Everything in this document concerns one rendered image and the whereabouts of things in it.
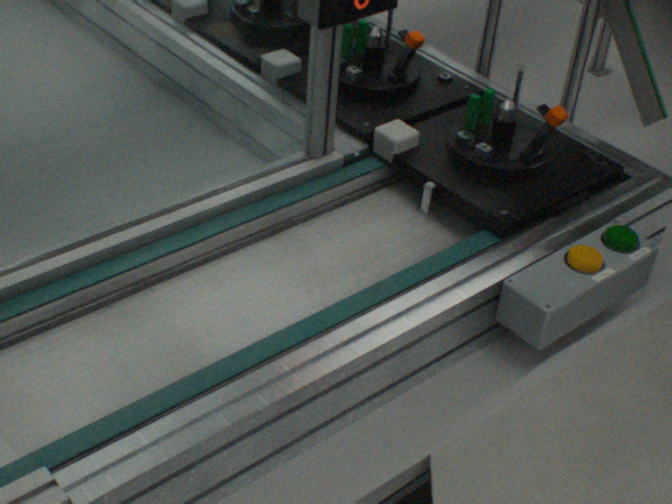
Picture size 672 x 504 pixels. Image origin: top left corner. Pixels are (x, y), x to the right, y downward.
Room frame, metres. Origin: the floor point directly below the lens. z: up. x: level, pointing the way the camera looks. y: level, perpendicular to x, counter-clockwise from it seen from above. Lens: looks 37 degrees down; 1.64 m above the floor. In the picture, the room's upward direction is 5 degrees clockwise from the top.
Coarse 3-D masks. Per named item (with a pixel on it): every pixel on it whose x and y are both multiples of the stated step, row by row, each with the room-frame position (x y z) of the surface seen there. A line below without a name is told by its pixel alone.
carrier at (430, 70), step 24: (360, 24) 1.36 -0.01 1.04; (360, 48) 1.36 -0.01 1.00; (384, 48) 1.32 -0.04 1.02; (360, 72) 1.27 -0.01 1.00; (384, 72) 1.30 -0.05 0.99; (408, 72) 1.31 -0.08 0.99; (432, 72) 1.36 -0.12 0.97; (360, 96) 1.26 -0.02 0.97; (384, 96) 1.26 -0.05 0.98; (408, 96) 1.28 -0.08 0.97; (432, 96) 1.28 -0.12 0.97; (456, 96) 1.29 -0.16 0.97; (336, 120) 1.20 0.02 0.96; (360, 120) 1.19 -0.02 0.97; (384, 120) 1.20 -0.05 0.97; (408, 120) 1.21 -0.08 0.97
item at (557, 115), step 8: (544, 104) 1.10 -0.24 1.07; (544, 112) 1.09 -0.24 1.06; (552, 112) 1.08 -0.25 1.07; (560, 112) 1.08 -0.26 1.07; (552, 120) 1.07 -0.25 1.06; (560, 120) 1.07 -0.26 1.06; (544, 128) 1.08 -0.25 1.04; (552, 128) 1.08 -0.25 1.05; (536, 136) 1.09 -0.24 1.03; (544, 136) 1.08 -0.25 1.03; (536, 144) 1.09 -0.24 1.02; (536, 152) 1.10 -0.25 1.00
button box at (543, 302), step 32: (608, 224) 1.01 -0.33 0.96; (608, 256) 0.94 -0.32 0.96; (640, 256) 0.94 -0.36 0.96; (512, 288) 0.86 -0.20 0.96; (544, 288) 0.87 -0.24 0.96; (576, 288) 0.87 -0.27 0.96; (608, 288) 0.90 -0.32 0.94; (512, 320) 0.86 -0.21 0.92; (544, 320) 0.83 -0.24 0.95; (576, 320) 0.87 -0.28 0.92
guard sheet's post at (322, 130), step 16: (320, 32) 1.10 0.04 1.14; (336, 32) 1.11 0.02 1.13; (320, 48) 1.10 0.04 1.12; (336, 48) 1.11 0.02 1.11; (320, 64) 1.10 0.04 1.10; (336, 64) 1.11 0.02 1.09; (320, 80) 1.10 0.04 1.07; (336, 80) 1.11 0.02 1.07; (320, 96) 1.10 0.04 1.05; (336, 96) 1.11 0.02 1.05; (320, 112) 1.10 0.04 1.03; (320, 128) 1.10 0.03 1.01; (320, 144) 1.10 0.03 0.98
